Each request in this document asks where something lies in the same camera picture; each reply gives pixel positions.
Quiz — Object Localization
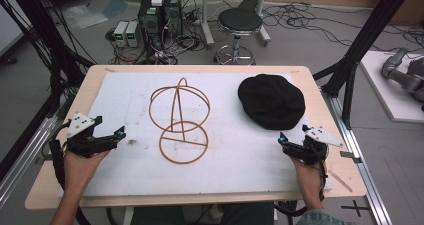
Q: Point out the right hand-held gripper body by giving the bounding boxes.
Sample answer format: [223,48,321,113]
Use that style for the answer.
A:
[283,124,345,166]

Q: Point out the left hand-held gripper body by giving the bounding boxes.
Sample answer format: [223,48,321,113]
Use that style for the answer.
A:
[64,112,118,159]

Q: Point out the black hat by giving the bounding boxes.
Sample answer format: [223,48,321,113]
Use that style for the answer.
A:
[237,73,307,131]

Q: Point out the brown wire hat stand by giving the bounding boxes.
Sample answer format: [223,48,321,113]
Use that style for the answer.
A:
[148,76,211,165]

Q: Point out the person's left hand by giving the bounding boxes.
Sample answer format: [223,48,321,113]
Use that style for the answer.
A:
[62,149,112,194]

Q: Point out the person's right hand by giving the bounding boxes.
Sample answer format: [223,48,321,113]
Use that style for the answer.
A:
[290,155,326,210]

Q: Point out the thin wooden stick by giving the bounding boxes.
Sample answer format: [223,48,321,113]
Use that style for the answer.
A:
[327,169,354,193]

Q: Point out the white foam mat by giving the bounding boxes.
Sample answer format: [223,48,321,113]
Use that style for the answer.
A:
[57,71,334,199]

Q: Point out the black tape cross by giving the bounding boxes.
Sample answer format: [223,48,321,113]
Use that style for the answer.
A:
[340,199,371,218]

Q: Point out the person's legs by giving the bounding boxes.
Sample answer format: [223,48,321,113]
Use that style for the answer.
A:
[130,203,276,225]

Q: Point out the white platform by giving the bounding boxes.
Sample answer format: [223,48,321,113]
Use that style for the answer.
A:
[359,50,424,124]

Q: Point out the grey power supply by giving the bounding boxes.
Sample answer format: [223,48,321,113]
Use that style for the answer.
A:
[112,20,130,48]
[125,20,140,48]

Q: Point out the large black computer tower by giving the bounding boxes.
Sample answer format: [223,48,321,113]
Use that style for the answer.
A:
[137,0,165,52]

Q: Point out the clear plastic sheet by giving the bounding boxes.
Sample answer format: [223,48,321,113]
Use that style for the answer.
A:
[62,4,109,30]

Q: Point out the black round stool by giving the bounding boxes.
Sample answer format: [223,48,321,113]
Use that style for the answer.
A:
[214,7,264,66]

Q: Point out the small black computer tower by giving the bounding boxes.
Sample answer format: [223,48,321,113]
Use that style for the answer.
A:
[162,0,184,37]

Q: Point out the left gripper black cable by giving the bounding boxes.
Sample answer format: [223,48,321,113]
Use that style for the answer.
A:
[48,120,92,225]

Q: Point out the aluminium rail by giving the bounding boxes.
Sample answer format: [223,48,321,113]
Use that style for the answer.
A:
[0,115,58,209]
[320,86,394,225]

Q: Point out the tangle of computer cables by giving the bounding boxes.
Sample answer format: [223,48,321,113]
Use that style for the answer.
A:
[105,0,205,66]

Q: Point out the black metal frame with cables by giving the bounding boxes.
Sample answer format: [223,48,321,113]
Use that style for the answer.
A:
[0,0,96,183]

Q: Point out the black metal frame post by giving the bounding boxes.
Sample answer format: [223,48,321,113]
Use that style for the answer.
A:
[312,0,419,130]

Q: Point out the black floor cables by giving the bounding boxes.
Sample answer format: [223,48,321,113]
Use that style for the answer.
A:
[261,2,424,54]

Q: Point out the white desk leg frame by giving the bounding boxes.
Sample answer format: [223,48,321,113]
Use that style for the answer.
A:
[198,0,272,50]

